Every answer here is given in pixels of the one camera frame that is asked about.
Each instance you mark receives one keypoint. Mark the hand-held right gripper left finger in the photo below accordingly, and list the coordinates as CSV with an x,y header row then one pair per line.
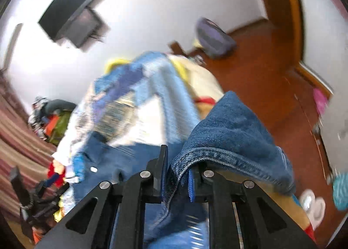
x,y
161,181

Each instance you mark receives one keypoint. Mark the patchwork patterned blanket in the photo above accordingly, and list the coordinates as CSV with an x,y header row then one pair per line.
x,y
152,80

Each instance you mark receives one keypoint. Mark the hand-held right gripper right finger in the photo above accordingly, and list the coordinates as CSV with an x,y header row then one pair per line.
x,y
192,186

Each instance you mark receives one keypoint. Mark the wooden door frame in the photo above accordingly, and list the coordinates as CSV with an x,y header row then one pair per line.
x,y
288,7

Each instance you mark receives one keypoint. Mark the black wall television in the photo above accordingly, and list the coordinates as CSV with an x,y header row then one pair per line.
x,y
68,12

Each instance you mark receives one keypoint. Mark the teal cloth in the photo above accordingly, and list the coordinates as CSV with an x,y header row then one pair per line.
x,y
341,192

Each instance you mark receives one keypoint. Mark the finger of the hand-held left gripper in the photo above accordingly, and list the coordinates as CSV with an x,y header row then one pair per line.
x,y
53,186

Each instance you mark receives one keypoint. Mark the blue denim jeans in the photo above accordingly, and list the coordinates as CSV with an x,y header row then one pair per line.
x,y
231,129

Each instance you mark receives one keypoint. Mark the pink cloth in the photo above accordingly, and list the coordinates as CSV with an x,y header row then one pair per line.
x,y
320,101

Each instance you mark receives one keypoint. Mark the yellow printed blanket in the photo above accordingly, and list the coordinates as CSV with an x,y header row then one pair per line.
x,y
201,80

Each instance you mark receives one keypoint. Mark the red striped curtain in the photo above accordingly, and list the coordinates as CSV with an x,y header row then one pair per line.
x,y
16,135

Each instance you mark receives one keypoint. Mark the white slipper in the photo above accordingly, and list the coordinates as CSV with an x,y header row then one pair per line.
x,y
312,208

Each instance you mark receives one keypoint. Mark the green and orange garment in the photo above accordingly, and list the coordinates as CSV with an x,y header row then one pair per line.
x,y
54,118

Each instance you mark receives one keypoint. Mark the purple grey backpack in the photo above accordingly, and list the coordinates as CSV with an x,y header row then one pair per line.
x,y
214,40

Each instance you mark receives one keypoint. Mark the white cloth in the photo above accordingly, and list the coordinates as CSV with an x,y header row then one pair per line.
x,y
66,145

